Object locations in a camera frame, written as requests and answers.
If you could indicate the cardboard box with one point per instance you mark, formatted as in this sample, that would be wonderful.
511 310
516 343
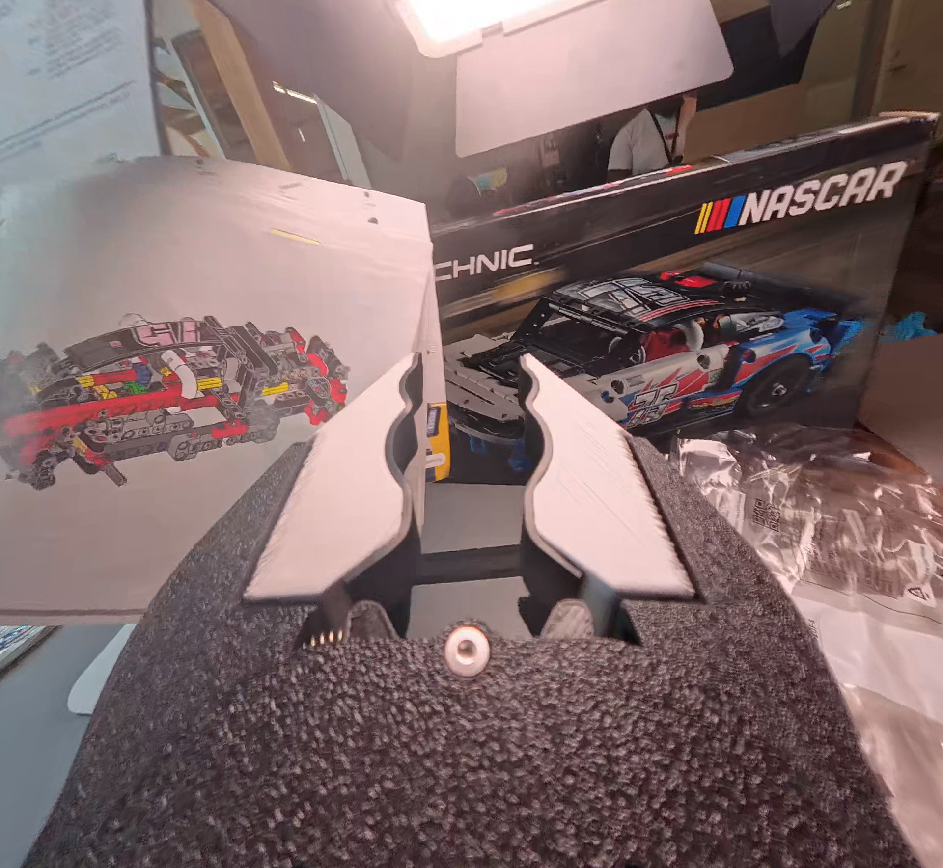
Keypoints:
781 120

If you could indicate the grey desk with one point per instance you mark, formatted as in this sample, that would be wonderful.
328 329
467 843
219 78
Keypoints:
29 772

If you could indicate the crumpled clear plastic bags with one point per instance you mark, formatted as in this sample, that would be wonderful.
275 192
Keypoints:
825 551

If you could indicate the printed instruction sheet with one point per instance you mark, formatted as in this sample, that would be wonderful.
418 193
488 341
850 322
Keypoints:
66 36

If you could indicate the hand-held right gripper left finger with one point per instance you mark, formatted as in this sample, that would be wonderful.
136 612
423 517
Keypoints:
331 514

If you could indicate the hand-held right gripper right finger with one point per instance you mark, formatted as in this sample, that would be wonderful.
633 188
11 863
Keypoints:
611 514

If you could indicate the toy car set box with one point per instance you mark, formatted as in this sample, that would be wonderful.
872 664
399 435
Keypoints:
737 279

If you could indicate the toy car instruction booklet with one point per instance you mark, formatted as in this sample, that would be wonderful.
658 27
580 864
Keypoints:
184 257

